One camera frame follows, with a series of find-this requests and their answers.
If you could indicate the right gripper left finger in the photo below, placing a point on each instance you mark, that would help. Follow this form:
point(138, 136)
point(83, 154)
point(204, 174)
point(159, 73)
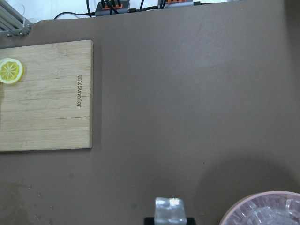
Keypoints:
point(149, 221)

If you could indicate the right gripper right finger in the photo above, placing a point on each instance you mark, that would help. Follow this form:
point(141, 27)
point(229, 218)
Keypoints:
point(191, 221)

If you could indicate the single clear ice cube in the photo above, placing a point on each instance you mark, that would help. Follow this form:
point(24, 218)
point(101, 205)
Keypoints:
point(169, 211)

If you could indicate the pile of clear ice cubes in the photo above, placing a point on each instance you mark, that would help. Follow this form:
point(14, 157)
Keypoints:
point(272, 211)

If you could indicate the pink bowl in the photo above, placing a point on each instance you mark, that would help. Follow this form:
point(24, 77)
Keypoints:
point(236, 211)

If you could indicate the wooden cutting board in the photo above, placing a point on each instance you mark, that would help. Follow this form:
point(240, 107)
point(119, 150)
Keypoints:
point(50, 108)

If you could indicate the lemon slice three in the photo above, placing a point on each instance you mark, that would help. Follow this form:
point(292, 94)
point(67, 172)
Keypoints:
point(11, 70)

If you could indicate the aluminium frame post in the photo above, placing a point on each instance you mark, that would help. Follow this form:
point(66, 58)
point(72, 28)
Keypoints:
point(12, 23)

